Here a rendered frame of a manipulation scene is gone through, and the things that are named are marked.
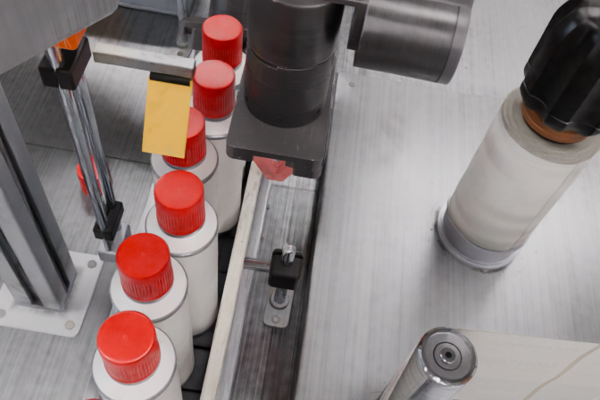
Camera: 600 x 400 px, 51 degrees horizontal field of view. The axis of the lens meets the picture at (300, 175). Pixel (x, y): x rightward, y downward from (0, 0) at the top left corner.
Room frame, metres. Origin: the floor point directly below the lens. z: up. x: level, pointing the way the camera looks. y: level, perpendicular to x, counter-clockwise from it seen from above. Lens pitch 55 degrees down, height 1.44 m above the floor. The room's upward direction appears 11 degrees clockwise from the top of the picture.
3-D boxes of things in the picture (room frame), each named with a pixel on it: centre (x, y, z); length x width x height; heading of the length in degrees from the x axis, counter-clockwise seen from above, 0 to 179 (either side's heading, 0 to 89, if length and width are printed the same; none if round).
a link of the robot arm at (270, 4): (0.30, 0.01, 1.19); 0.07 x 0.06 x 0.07; 89
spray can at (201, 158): (0.28, 0.09, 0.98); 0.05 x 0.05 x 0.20
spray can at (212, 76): (0.33, 0.08, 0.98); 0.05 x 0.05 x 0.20
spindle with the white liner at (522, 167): (0.37, -0.20, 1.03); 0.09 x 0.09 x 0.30
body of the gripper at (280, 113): (0.30, 0.02, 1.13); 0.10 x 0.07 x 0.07; 1
